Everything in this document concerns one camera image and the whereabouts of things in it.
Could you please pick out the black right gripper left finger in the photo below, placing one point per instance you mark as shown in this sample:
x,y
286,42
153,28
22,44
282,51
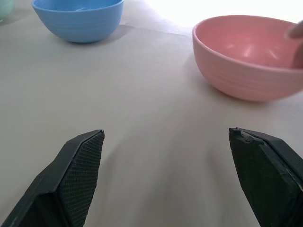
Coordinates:
x,y
71,179

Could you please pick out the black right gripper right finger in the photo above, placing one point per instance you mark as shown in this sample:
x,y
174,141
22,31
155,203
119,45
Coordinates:
x,y
265,179

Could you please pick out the green plastic bowl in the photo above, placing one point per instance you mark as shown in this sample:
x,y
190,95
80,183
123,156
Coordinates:
x,y
4,9

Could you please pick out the pink plastic bowl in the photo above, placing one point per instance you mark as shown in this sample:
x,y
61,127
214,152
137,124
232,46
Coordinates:
x,y
239,61

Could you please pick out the blue plastic bowl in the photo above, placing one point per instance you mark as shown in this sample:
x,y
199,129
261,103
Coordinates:
x,y
80,22

